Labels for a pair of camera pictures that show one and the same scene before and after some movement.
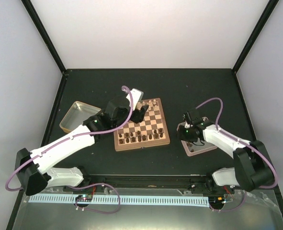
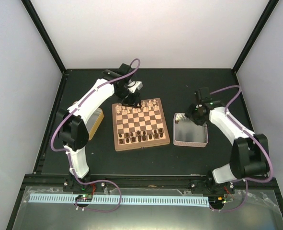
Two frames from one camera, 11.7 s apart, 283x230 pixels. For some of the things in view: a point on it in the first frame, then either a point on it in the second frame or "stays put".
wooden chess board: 152,131 stays put
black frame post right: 268,11 stays put
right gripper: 180,135 -> 188,115
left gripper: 139,114 -> 137,97
